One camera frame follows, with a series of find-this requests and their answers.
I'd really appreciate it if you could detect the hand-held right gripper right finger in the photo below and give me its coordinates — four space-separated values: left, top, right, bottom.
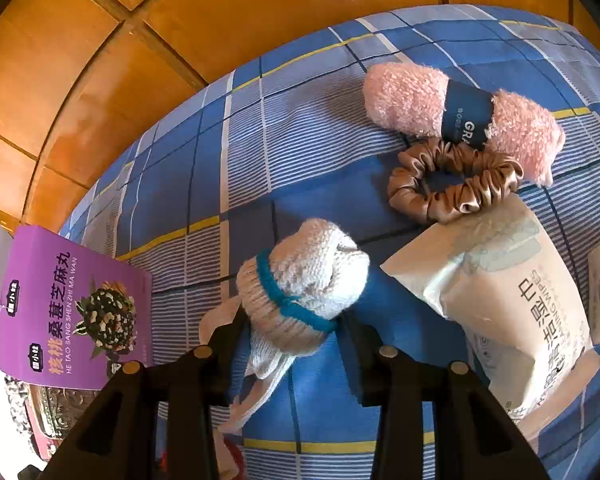
341 317 546 480

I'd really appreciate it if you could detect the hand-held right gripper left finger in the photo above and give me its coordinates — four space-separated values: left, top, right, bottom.
40 307 253 480

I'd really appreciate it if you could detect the white sock with teal band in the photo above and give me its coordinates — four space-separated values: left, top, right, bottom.
219 218 371 436

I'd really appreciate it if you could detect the ornate silver tissue box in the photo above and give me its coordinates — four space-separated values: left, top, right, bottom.
2 377 106 461

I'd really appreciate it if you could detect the beige wet wipes pack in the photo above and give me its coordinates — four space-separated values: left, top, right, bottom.
380 194 600 448

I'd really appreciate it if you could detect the brown satin scrunchie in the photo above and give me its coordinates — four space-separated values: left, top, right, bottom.
387 137 525 225

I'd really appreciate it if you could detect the purple carton box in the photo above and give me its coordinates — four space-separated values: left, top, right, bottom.
0 222 155 392

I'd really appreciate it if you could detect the pink fuzzy sock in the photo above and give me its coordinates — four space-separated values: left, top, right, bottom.
362 62 566 188

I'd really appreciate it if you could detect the wooden wardrobe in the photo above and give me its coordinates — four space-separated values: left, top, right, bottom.
0 0 600 261

